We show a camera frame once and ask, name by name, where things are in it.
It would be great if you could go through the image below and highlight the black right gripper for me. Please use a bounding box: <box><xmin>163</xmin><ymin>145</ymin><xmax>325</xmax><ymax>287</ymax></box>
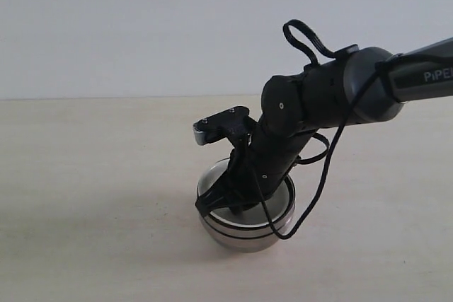
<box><xmin>195</xmin><ymin>127</ymin><xmax>315</xmax><ymax>210</ymax></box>

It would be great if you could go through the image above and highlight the ribbed stainless steel bowl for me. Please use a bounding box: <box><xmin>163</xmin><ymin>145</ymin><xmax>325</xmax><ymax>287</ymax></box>
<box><xmin>197</xmin><ymin>158</ymin><xmax>295</xmax><ymax>238</ymax></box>

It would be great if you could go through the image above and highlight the white ceramic floral bowl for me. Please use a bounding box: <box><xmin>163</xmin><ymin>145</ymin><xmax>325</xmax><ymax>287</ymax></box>
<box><xmin>210</xmin><ymin>207</ymin><xmax>268</xmax><ymax>228</ymax></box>

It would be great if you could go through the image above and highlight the smooth stainless steel bowl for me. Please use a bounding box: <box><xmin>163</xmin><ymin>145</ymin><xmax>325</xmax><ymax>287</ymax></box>
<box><xmin>199</xmin><ymin>182</ymin><xmax>295</xmax><ymax>252</ymax></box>

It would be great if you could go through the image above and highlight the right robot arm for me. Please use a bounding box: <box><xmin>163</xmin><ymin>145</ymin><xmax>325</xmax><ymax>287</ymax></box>
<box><xmin>193</xmin><ymin>39</ymin><xmax>452</xmax><ymax>215</ymax></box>

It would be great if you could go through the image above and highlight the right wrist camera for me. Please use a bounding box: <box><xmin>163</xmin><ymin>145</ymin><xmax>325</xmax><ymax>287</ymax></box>
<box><xmin>193</xmin><ymin>105</ymin><xmax>257</xmax><ymax>146</ymax></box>

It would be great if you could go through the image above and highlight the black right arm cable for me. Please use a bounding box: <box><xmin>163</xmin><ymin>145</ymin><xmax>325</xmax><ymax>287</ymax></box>
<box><xmin>243</xmin><ymin>18</ymin><xmax>404</xmax><ymax>240</ymax></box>

